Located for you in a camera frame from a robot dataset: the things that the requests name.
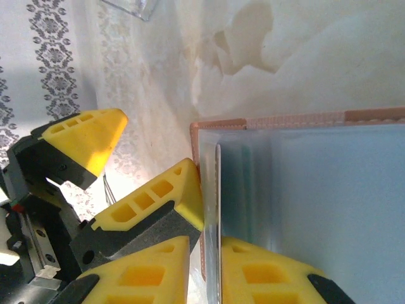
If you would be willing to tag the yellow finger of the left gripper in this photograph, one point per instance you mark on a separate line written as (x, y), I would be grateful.
(186, 196)
(85, 142)

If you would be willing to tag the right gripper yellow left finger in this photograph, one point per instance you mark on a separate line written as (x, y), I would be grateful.
(177, 263)

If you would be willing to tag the clear acrylic card box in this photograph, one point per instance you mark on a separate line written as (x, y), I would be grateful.
(142, 9)

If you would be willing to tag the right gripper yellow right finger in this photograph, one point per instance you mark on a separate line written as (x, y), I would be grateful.
(231, 272)

